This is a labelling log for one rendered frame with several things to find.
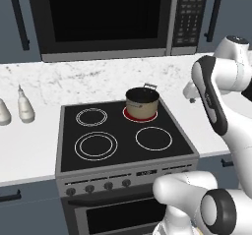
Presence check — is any black drawer handle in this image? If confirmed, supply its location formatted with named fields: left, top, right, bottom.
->
left=0, top=189, right=23, bottom=204
left=220, top=158, right=235, bottom=168

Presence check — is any black and steel microwave oven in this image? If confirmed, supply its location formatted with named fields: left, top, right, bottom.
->
left=26, top=0, right=211, bottom=63

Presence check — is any black oven door handle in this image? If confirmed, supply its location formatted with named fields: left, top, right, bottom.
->
left=66, top=190, right=158, bottom=207

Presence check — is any grey-blue cupboard door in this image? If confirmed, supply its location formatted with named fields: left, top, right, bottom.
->
left=0, top=0, right=42, bottom=65
left=196, top=0, right=252, bottom=54

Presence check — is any black stove with hob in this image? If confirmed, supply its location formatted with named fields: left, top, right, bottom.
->
left=54, top=98, right=201, bottom=235

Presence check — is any black oven door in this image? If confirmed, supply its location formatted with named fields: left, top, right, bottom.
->
left=61, top=193, right=173, bottom=235

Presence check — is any black cupboard door handle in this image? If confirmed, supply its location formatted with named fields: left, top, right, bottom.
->
left=203, top=0, right=225, bottom=43
left=7, top=0, right=31, bottom=52

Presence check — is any steel pot with handles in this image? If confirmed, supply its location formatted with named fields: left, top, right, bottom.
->
left=125, top=83, right=160, bottom=121

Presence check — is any white shaker bottle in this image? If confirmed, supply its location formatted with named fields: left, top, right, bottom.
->
left=0, top=98, right=13, bottom=127
left=17, top=84, right=36, bottom=125

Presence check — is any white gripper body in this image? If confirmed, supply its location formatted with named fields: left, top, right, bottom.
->
left=182, top=81, right=200, bottom=103

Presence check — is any grey-blue drawer front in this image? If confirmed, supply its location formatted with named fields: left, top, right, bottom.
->
left=196, top=153, right=242, bottom=192
left=0, top=179, right=69, bottom=235

